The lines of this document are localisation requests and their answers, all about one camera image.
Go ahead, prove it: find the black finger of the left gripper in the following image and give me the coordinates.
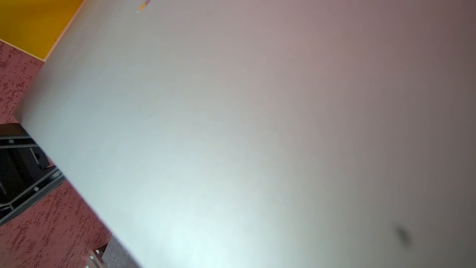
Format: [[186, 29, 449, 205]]
[[1, 124, 65, 225]]

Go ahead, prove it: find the silver laptop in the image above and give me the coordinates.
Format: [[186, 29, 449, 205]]
[[15, 0, 476, 268]]

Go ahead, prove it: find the yellow shelf with pink board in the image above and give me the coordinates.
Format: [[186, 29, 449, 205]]
[[1, 0, 85, 61]]

